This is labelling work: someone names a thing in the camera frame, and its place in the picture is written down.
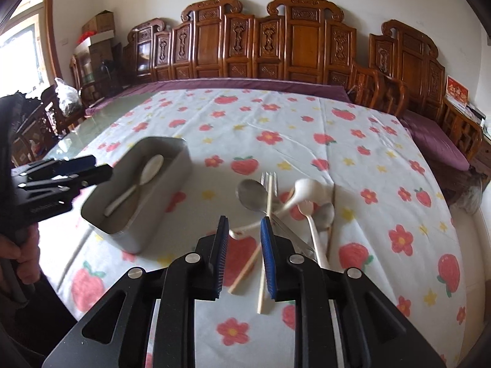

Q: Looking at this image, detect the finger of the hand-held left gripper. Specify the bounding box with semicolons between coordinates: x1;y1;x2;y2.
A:
24;155;97;179
18;164;115;201

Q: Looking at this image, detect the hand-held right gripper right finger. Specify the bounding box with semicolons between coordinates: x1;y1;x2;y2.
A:
260;217;449;368

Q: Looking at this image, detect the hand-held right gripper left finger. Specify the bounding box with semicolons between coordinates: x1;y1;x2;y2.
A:
41;216;230;368

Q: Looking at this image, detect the wooden chopstick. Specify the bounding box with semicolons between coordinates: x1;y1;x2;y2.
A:
325;183;337;257
229;243;262;296

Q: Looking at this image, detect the pile of cutlery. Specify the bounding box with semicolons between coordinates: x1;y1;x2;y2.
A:
257;182;278;315

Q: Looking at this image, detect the white plastic fork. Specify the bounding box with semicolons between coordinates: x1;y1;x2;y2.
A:
297;200;331;271

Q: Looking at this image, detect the white plastic spoon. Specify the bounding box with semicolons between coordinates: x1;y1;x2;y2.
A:
103;154;165;216

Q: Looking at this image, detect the large metal spoon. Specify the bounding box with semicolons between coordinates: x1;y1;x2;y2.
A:
235;178;318;258

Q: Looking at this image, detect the small metal spoon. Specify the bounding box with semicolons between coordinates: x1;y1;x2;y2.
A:
315;202;336;234

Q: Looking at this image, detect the grey metal box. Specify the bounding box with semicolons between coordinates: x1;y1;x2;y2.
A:
80;136;192;255

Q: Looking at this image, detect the metal fork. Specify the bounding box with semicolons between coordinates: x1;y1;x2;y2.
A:
260;171;278;219

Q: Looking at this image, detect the white soup spoon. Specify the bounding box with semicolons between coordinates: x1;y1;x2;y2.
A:
229;178;334;240

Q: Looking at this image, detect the person's left hand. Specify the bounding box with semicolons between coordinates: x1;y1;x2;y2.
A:
0;223;42;296

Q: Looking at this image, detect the dark wooden chair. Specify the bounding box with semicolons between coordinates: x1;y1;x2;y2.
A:
36;84;87;139

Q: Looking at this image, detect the clear plastic bag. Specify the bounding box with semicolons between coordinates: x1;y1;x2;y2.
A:
54;77;83;118

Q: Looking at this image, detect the strawberry print tablecloth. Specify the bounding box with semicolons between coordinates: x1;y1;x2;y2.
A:
57;88;468;368

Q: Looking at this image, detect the brown cardboard box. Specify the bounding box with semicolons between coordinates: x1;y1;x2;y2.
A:
81;11;116;36

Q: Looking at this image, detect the long purple seat cushion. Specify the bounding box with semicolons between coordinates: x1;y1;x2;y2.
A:
84;78;352;118

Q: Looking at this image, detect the long carved wooden sofa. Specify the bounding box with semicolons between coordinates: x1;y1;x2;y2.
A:
123;0;354;85

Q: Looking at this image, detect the white plastic bag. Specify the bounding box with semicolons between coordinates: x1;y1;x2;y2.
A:
456;172;483;216

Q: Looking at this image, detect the wooden side table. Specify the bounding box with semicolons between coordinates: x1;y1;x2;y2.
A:
443;98;485;162

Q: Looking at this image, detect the carved wooden armchair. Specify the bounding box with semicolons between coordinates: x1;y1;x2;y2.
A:
351;19;446;123

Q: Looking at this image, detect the red desk calendar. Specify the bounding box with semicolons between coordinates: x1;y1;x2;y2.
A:
445;76;470;105

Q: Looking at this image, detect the window with wooden frame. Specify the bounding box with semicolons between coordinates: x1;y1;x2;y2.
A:
0;0;64;99

